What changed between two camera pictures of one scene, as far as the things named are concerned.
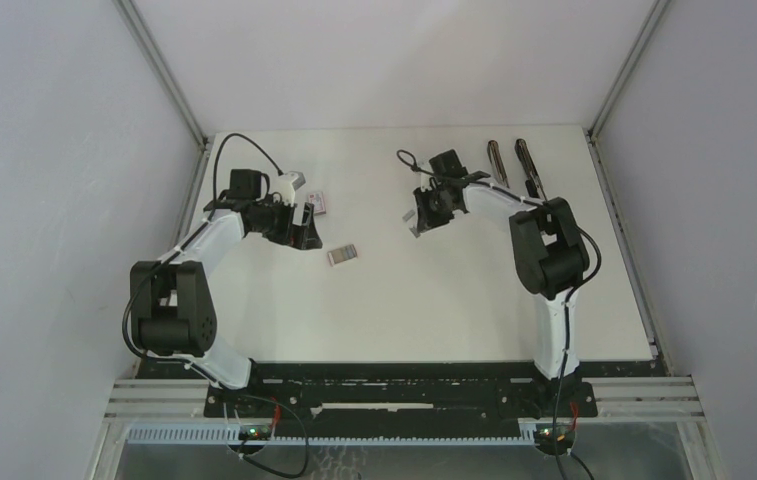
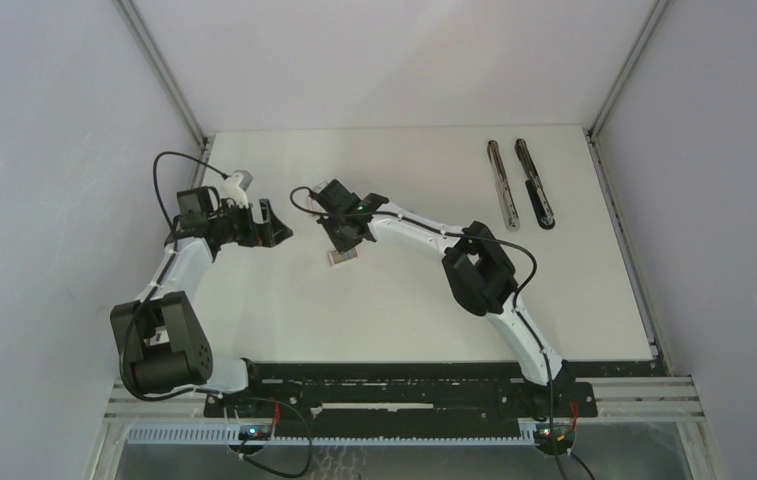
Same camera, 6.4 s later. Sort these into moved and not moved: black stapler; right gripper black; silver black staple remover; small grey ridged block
Moved: right gripper black
Not moved: black stapler; silver black staple remover; small grey ridged block
